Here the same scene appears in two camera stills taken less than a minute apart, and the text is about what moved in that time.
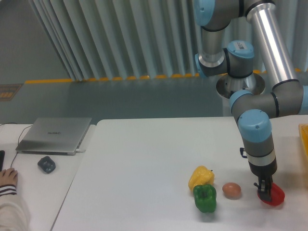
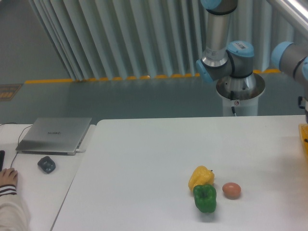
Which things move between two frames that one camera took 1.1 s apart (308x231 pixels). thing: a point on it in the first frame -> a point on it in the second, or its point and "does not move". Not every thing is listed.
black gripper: x=264 y=173 -> x=306 y=116
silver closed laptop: x=55 y=135 does not move
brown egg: x=232 y=190 does not move
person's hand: x=8 y=176 does not move
